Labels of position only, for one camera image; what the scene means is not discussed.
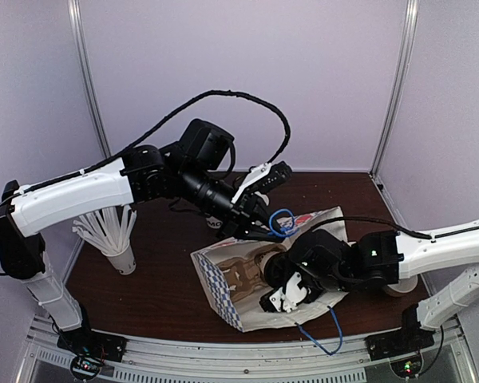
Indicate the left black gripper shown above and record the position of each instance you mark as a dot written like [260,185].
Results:
[248,210]

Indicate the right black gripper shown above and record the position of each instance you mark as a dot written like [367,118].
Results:
[283,261]

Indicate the cardboard cup carrier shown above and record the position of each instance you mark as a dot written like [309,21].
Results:
[242,276]

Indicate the blue checkered paper bag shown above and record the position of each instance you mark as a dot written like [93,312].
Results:
[246,315]

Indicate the white paper cup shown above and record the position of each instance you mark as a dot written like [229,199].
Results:
[213,222]
[263,258]

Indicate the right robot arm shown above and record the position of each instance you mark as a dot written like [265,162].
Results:
[384,257]

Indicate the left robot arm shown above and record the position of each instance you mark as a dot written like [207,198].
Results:
[183,169]

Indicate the cream ceramic bowl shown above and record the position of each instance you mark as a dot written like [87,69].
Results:
[403,287]

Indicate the paper cup holding straws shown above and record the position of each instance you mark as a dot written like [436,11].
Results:
[124,262]

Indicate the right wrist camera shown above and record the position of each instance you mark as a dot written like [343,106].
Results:
[286,298]

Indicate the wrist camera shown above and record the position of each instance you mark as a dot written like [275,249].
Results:
[263,178]
[286,298]

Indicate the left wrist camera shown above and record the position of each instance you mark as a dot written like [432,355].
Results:
[263,178]

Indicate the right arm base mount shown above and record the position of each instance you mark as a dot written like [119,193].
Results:
[398,342]

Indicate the aluminium front rail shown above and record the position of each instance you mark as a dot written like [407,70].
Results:
[157,360]

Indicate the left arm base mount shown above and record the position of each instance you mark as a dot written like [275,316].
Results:
[92,345]

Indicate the right aluminium frame post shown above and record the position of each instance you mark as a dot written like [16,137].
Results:
[409,29]

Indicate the aluminium frame post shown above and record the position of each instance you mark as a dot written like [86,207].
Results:
[75,19]
[409,29]

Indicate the left aluminium frame post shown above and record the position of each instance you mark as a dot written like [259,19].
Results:
[75,19]

